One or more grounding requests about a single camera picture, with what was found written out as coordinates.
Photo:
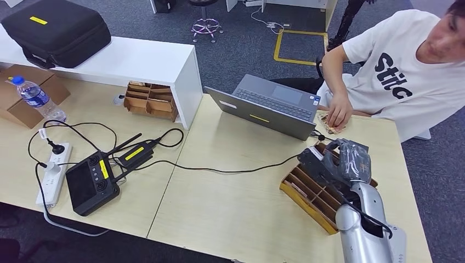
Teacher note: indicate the person's right hand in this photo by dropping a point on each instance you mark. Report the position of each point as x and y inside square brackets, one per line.
[339, 110]

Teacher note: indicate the black carrying case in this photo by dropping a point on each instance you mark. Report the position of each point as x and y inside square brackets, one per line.
[58, 32]

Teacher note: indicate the black stand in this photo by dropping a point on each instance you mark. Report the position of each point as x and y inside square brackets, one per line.
[347, 18]

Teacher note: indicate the yellow floor tape square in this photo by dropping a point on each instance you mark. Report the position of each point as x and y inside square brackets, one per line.
[277, 46]

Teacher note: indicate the white partition panel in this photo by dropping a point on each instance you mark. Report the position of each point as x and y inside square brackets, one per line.
[422, 135]

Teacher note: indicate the black office chair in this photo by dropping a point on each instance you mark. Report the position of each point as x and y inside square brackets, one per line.
[319, 69]

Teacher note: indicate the grey laptop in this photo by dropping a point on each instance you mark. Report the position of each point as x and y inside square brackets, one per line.
[276, 95]

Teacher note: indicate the round grey desk grommet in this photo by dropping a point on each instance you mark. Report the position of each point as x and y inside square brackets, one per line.
[118, 99]

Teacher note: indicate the brown cardboard card organizer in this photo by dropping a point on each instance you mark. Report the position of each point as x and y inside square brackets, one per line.
[308, 203]

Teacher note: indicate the black computer tower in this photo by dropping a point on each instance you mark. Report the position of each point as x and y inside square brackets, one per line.
[163, 5]

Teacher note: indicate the brown cardboard box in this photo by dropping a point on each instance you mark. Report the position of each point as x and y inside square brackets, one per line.
[18, 104]

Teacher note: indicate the black remote controller with screen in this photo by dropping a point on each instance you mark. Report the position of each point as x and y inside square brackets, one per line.
[87, 188]

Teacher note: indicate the black power adapter yellow sticker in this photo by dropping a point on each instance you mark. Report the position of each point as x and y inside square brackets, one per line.
[136, 154]

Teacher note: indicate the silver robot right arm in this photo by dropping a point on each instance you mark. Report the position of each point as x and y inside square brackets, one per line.
[363, 232]

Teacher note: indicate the white cabinet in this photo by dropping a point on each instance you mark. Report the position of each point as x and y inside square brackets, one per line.
[290, 3]

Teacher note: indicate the white power strip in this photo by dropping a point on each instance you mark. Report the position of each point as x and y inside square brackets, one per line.
[52, 180]

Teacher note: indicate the person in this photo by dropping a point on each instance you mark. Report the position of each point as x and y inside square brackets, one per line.
[399, 72]

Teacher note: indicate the clear water bottle blue cap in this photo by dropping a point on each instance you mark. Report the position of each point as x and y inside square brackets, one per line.
[38, 99]

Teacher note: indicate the brown cardboard divider tray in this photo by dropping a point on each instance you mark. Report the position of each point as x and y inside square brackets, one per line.
[149, 102]

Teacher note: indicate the white desk shelf riser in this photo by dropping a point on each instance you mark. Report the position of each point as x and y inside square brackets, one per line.
[127, 59]

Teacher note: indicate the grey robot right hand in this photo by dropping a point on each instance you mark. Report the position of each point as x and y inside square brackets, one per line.
[352, 161]

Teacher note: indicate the white charger plug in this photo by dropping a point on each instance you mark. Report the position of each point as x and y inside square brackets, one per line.
[52, 167]

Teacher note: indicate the person's right forearm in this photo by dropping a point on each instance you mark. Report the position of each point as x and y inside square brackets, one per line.
[336, 81]

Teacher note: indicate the chrome stool base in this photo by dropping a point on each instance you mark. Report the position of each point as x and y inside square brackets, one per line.
[206, 26]

